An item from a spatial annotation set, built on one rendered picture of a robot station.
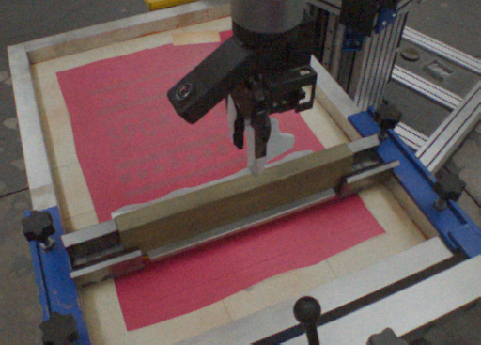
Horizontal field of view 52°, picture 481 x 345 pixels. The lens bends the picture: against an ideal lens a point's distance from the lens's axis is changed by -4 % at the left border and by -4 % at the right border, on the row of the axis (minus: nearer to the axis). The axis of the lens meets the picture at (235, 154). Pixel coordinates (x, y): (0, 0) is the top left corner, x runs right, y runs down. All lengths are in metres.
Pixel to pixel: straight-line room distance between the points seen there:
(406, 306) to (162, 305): 0.32
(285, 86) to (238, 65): 0.06
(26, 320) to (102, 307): 1.17
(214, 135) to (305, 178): 0.24
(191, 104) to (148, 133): 0.41
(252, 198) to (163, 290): 0.18
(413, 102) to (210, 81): 1.77
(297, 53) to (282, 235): 0.32
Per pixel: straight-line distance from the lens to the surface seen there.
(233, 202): 0.71
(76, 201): 0.86
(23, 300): 1.94
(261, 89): 0.55
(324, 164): 0.74
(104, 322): 0.73
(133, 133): 0.94
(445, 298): 0.68
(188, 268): 0.75
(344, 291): 0.71
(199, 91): 0.53
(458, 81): 2.45
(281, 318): 0.68
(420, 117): 2.18
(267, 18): 0.50
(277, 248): 0.77
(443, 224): 0.80
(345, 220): 0.81
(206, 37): 1.16
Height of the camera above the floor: 1.60
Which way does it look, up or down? 47 degrees down
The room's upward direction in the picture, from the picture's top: straight up
